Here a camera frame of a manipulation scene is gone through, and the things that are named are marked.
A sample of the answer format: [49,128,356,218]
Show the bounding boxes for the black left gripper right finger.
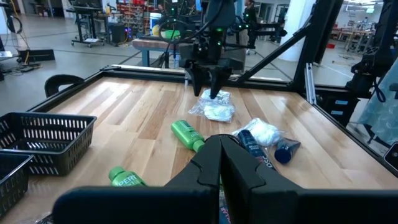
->
[220,135,398,224]

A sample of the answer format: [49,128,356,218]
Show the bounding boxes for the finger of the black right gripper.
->
[185,62,205,97]
[207,67,233,100]

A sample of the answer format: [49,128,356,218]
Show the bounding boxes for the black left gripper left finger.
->
[52,134,223,224]

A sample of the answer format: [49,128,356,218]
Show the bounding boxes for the clear vanity pack bag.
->
[188,88,236,124]

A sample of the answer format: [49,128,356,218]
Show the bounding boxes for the green Pert shampoo bottle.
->
[170,119,206,153]
[108,166,149,188]

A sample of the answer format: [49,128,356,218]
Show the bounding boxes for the clear bag white cotton balls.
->
[231,117,283,147]

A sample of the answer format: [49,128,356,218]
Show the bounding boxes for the green plastic tub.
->
[161,29,182,40]

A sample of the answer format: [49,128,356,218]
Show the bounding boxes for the wooden bench blue legs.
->
[132,38,187,68]

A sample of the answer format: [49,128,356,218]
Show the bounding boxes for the black workstation table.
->
[231,21,289,44]

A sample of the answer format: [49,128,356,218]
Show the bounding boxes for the shelf with red bins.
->
[116,0,162,35]

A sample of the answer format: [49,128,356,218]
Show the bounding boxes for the black computer tower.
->
[108,23,128,44]

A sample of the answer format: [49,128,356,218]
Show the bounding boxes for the silver aluminium profile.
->
[304,63,317,105]

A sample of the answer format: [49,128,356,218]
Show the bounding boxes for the black control box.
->
[315,88,361,127]

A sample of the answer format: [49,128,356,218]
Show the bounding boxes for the small black device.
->
[383,141,398,171]

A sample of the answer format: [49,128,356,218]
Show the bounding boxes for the black rolling desk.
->
[65,4,125,49]

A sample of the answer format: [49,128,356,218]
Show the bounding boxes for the black slotted plastic basket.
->
[0,111,98,177]
[0,152,34,218]

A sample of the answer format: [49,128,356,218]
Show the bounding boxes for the teal plastic cover sheet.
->
[357,67,398,147]

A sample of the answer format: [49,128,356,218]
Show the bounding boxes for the cluttered wooden workbench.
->
[331,18,379,54]

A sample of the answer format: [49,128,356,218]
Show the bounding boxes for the black flat floor case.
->
[17,49,56,65]

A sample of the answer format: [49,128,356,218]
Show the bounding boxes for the black equipment column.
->
[345,0,398,103]

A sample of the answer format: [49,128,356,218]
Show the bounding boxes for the black aluminium table frame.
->
[27,0,398,179]

